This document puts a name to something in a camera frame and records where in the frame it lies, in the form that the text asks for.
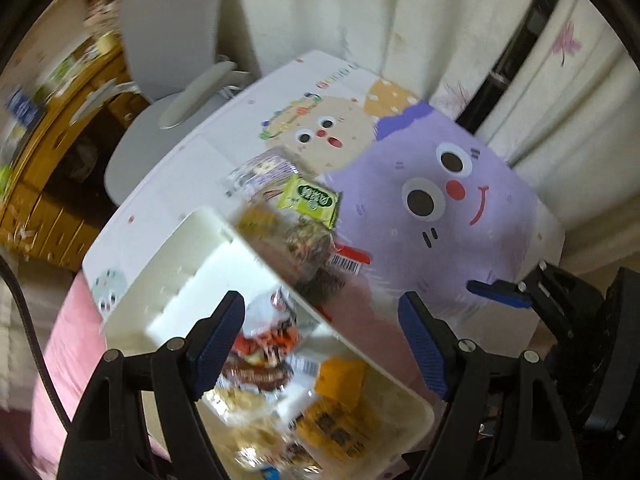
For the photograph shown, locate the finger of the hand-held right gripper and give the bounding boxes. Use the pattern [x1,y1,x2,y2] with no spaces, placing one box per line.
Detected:
[466,262,607,342]

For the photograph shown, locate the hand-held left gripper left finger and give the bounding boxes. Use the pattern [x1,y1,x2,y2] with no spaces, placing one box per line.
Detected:
[57,290,246,480]

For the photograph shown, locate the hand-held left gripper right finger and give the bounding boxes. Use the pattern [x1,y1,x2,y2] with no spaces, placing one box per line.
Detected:
[397,290,583,480]

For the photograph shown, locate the chocolate pastry packet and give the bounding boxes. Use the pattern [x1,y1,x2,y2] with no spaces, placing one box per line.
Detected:
[220,355,296,396]

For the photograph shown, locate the red cookie packet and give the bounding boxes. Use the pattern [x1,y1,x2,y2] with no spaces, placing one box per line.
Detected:
[235,290,306,361]

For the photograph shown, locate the clear pale pastry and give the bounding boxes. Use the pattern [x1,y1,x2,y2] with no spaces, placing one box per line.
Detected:
[210,385,301,471]

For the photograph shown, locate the white plastic box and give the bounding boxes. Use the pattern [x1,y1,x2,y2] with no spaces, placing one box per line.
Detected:
[100,205,436,480]

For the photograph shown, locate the yellow orange snack packet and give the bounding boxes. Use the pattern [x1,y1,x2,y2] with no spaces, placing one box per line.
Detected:
[292,357,381,463]

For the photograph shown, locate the clear packet red label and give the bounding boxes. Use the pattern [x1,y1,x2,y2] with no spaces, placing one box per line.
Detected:
[280,220,373,306]

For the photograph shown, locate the green snack packet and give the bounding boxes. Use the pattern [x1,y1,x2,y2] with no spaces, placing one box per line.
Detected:
[277,175,341,228]

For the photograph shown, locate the clear floral snack packet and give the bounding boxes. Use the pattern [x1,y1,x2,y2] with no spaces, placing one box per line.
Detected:
[227,147,301,201]

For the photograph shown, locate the pink bedspread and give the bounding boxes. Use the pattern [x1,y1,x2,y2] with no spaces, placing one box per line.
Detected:
[30,275,171,461]

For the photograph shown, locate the cartoon printed tablecloth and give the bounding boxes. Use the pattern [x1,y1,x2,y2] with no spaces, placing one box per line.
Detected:
[80,50,566,401]

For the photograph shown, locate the wooden shelf unit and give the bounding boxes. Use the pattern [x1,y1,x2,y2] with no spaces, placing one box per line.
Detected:
[0,0,151,271]

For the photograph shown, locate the blue gift bag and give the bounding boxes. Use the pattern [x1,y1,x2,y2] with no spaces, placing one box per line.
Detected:
[5,87,43,128]

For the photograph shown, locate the grey office chair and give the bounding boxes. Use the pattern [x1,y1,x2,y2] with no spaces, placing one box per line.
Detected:
[105,0,261,206]

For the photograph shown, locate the white floral curtain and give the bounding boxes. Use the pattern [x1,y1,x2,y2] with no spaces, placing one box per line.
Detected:
[225,0,640,286]

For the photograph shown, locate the yellow mug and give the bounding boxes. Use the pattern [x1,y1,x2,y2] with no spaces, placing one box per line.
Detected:
[95,30,121,56]

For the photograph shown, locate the black cable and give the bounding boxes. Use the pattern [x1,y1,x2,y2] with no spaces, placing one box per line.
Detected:
[0,255,71,431]

